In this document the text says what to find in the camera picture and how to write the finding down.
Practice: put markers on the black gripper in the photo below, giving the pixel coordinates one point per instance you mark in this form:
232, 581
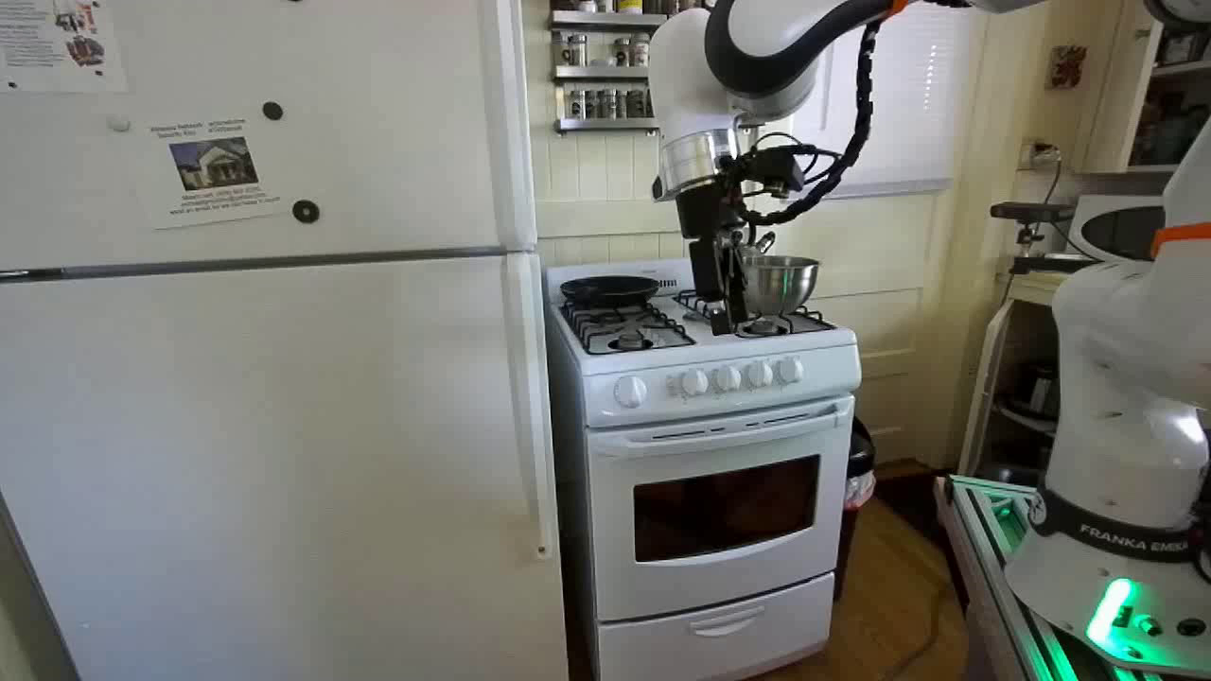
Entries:
713, 206

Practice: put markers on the white bottom fridge door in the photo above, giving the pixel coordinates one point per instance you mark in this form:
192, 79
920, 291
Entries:
288, 476

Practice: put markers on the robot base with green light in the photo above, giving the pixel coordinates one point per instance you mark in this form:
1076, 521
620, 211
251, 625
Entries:
1107, 555

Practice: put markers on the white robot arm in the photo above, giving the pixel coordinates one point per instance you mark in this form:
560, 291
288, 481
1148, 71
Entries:
734, 65

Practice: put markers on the steel mixing bowl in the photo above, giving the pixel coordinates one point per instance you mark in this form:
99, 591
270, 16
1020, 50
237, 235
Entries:
777, 284

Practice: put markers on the black frying pan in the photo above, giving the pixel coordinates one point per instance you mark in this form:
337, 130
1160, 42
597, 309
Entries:
606, 291

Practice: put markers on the white gas stove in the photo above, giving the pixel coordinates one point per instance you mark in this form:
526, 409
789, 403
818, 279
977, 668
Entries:
703, 481

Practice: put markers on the black trash bin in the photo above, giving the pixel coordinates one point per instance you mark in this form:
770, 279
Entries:
856, 492

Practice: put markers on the white window blind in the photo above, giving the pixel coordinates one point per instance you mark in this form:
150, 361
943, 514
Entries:
920, 85

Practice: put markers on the white side shelf unit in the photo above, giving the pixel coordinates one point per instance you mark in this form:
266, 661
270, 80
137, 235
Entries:
1017, 393

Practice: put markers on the black round magnet lower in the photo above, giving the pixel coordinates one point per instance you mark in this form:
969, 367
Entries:
304, 212

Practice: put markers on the black round magnet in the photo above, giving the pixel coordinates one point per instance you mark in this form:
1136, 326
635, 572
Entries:
270, 113
304, 212

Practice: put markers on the black round magnet upper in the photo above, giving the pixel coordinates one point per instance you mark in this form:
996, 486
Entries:
270, 113

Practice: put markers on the house photo flyer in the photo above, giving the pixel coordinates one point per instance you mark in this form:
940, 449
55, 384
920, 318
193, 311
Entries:
206, 172

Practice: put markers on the paper note top left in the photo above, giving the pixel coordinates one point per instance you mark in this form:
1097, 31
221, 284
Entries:
58, 48

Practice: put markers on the wall spice rack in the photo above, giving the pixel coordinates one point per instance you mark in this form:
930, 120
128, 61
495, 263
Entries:
600, 61

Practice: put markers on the black camera on stand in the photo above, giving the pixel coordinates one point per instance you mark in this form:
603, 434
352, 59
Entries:
1042, 229

